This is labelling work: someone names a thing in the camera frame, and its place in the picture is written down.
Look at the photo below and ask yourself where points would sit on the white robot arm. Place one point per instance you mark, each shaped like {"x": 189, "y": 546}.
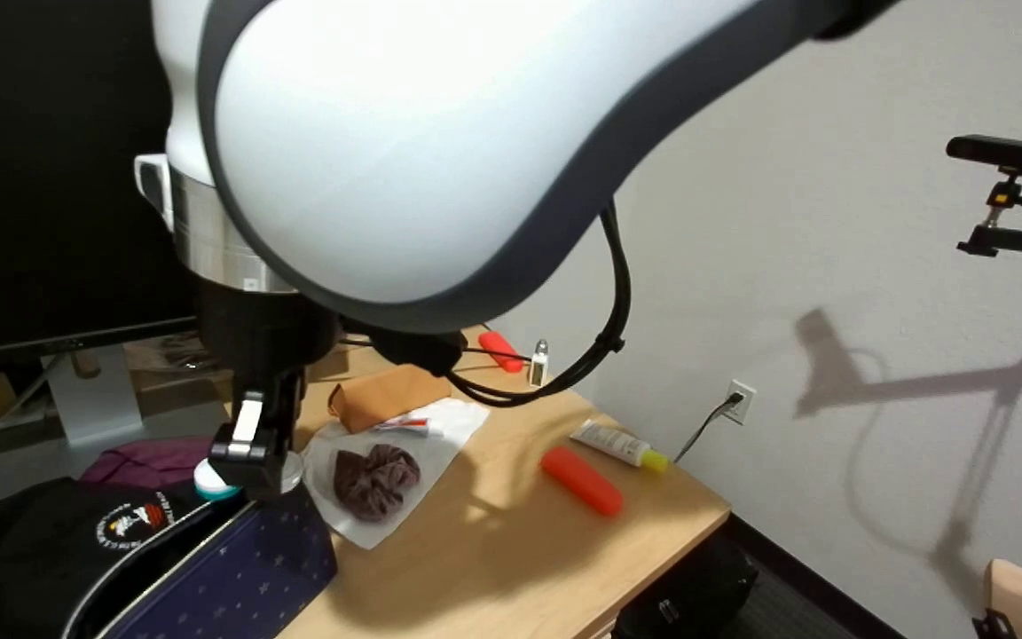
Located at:
{"x": 417, "y": 144}

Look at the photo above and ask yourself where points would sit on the white wall outlet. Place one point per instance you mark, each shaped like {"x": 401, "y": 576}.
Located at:
{"x": 747, "y": 410}

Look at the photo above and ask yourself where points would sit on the white patterned plate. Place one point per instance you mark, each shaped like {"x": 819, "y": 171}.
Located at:
{"x": 441, "y": 432}

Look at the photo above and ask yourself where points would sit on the black stand base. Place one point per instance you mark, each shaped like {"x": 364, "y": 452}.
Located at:
{"x": 993, "y": 622}

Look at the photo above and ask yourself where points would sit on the black cap white crest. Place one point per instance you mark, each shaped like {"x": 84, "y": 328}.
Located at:
{"x": 17, "y": 554}

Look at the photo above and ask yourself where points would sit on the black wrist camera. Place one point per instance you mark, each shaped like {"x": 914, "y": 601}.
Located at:
{"x": 417, "y": 350}

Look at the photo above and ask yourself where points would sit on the black camera bar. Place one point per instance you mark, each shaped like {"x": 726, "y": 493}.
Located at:
{"x": 1011, "y": 152}

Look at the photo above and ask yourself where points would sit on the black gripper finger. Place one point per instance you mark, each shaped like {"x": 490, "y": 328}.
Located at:
{"x": 229, "y": 457}
{"x": 277, "y": 426}

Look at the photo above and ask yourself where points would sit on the white tube yellow cap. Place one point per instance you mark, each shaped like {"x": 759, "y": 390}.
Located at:
{"x": 611, "y": 442}

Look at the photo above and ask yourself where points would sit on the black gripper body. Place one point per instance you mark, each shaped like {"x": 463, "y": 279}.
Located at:
{"x": 263, "y": 330}

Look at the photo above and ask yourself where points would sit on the red oblong object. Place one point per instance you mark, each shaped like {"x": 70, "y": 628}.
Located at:
{"x": 584, "y": 480}

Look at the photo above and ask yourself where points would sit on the silver monitor stand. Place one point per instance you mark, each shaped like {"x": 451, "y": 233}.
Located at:
{"x": 89, "y": 403}

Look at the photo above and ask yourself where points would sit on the small white bottle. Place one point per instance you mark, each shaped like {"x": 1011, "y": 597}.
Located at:
{"x": 541, "y": 359}

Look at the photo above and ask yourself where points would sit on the navy dotted pouch bag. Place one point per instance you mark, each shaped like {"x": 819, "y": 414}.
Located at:
{"x": 241, "y": 578}

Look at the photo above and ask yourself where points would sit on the white peanut-shaped object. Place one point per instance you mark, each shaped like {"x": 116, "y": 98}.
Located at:
{"x": 215, "y": 480}

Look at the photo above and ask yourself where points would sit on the brown wedge case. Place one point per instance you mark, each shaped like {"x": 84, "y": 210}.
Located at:
{"x": 390, "y": 395}

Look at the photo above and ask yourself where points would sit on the maroon scrunchie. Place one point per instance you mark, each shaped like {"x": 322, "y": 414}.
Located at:
{"x": 375, "y": 480}

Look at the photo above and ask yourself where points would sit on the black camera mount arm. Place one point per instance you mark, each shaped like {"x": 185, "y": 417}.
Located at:
{"x": 1011, "y": 240}

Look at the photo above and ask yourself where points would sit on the black monitor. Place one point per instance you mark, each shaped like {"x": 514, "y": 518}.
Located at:
{"x": 38, "y": 178}

